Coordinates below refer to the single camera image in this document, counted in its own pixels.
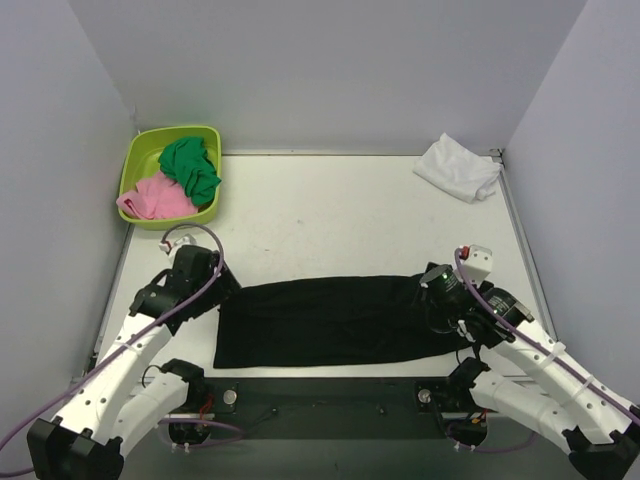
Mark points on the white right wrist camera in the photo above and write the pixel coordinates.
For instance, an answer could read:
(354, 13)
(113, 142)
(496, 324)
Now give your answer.
(476, 264)

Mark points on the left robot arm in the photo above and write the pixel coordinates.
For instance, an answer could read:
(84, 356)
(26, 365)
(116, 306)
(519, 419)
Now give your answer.
(90, 437)

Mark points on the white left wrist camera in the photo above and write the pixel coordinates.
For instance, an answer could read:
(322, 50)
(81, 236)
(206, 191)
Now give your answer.
(168, 246)

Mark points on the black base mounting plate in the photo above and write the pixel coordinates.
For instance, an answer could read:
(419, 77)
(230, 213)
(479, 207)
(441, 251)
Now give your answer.
(400, 408)

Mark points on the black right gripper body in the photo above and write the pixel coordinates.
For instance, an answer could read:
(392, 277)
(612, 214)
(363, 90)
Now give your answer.
(430, 301)

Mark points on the pink t-shirt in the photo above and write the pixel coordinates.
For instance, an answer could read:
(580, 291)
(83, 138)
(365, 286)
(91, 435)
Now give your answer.
(156, 198)

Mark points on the black t-shirt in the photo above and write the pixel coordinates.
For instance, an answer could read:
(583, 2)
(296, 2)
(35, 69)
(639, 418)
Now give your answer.
(330, 321)

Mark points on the lime green plastic tub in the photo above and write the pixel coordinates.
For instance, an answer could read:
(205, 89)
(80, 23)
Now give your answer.
(142, 162)

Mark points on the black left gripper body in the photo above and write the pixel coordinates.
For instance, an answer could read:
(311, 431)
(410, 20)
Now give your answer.
(226, 279)

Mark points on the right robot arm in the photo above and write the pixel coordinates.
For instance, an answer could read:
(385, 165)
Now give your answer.
(595, 427)

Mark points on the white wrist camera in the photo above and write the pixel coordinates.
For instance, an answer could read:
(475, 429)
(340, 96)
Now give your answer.
(476, 264)
(168, 246)

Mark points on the green t-shirt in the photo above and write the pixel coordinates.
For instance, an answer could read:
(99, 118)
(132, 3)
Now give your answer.
(186, 161)

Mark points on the white folded t-shirt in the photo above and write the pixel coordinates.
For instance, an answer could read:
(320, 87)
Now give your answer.
(457, 171)

